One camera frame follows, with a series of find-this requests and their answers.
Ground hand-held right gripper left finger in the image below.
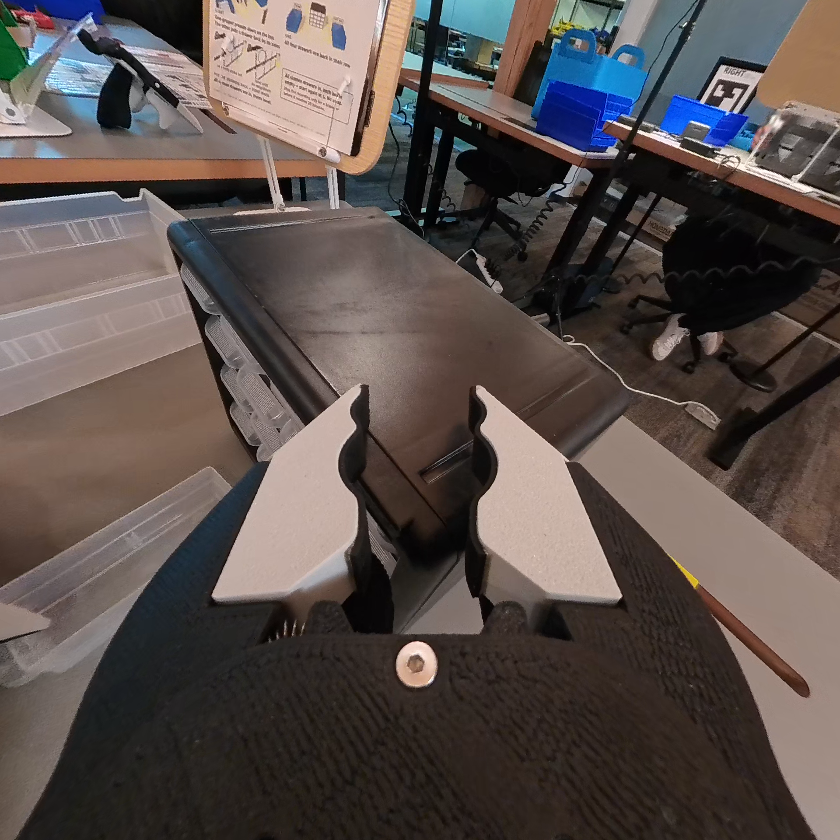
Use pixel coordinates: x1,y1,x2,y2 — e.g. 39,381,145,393
211,385,396,636

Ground wooden post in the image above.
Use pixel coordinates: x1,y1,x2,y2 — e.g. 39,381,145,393
492,0,559,98

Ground printed paper sheets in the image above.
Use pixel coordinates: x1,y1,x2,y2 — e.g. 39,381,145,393
121,46,214,111

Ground instruction sheet on wooden board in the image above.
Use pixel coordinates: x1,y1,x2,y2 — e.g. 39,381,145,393
202,0,416,175

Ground large clear plastic tray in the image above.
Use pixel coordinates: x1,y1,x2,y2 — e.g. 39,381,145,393
0,189,204,417

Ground printed instruction sheet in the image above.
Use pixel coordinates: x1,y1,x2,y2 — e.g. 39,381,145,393
210,0,389,157

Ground grey desk with wooden edge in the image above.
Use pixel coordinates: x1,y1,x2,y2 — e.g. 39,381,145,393
0,20,329,186

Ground wooden edged desk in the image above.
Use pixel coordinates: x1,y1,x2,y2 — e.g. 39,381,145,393
604,120,840,470

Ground black metal column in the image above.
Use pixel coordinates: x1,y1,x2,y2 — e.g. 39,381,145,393
402,0,460,224

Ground white metal stand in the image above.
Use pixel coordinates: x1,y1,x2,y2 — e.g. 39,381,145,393
0,82,72,137

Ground rows of clear cabinet drawers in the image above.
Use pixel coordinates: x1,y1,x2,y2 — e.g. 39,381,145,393
180,264,398,578

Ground blue bin with handles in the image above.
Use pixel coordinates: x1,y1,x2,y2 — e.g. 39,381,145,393
545,29,649,109

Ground green box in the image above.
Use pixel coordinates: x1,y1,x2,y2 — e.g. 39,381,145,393
0,0,35,68

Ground white cable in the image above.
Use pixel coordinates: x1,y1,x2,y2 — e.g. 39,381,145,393
563,333,690,409

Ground pale wooden board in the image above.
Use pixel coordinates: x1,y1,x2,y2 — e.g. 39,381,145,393
755,0,840,112

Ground black tripod pole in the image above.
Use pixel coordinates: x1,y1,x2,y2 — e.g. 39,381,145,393
525,0,711,316

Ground stack of blue bins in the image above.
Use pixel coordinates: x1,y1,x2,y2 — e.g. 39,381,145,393
533,80,634,153

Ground framed black white tag sign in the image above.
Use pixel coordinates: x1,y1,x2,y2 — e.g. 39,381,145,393
699,58,767,116

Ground brown stick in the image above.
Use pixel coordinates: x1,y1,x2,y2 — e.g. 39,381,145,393
696,583,811,698

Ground black drawer cabinet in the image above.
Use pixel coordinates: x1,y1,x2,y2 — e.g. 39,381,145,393
167,206,631,636

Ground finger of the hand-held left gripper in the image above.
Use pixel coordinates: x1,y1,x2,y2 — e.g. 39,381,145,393
0,602,52,641

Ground clear acrylic box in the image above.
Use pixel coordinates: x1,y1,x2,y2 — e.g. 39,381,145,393
750,101,840,193

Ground black white pistol-grip tool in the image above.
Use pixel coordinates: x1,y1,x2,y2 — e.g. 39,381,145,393
97,29,206,135

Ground black office chair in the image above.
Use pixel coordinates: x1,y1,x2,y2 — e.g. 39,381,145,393
620,213,824,375
455,150,572,263

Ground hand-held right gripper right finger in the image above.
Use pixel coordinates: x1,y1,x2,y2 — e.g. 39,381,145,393
463,385,623,624

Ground white board stand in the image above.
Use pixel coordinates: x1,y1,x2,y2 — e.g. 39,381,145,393
233,136,343,219

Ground black coiled cable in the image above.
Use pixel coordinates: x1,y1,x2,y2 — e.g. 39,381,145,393
626,256,840,291

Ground cardboard box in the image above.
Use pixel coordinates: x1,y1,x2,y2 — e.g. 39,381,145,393
629,209,678,252

